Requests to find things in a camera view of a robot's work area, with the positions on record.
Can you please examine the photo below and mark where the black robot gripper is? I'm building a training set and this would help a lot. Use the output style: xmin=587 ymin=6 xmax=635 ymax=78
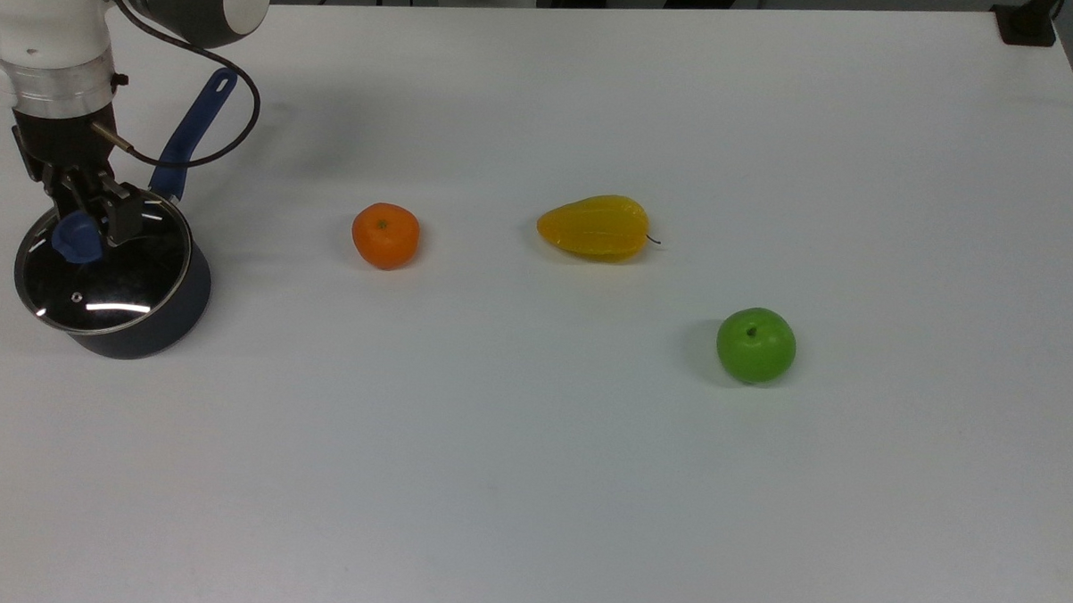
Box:
xmin=6 ymin=104 xmax=149 ymax=248

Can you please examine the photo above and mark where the glass lid with blue knob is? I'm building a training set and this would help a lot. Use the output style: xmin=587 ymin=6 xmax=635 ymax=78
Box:
xmin=12 ymin=184 xmax=195 ymax=340

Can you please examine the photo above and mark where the orange tangerine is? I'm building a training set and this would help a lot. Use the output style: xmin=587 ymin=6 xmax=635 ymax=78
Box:
xmin=351 ymin=202 xmax=422 ymax=272

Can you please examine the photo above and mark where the yellow pear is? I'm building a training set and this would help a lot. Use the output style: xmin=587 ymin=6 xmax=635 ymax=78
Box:
xmin=535 ymin=192 xmax=665 ymax=264

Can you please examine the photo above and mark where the green apple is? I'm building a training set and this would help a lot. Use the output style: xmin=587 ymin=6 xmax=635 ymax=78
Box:
xmin=714 ymin=306 xmax=798 ymax=386

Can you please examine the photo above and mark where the black table clamp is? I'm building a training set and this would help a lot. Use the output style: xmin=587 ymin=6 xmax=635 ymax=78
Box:
xmin=989 ymin=0 xmax=1066 ymax=48

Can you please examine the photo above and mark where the dark saucepan with blue handle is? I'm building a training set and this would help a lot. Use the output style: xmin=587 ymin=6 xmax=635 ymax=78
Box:
xmin=11 ymin=61 xmax=239 ymax=364

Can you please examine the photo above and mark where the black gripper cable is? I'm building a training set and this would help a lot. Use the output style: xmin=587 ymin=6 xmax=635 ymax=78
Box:
xmin=90 ymin=0 xmax=266 ymax=172

